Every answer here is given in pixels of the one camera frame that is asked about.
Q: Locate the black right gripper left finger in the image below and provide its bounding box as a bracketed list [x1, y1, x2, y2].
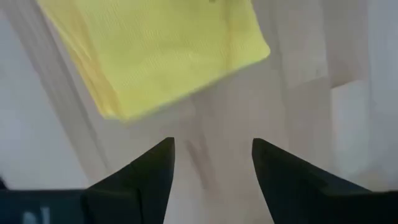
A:
[82, 136, 175, 224]

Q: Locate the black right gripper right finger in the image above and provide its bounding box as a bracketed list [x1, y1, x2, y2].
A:
[251, 138, 373, 224]

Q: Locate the yellow microfiber towel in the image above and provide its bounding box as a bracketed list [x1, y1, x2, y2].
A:
[35, 0, 271, 121]

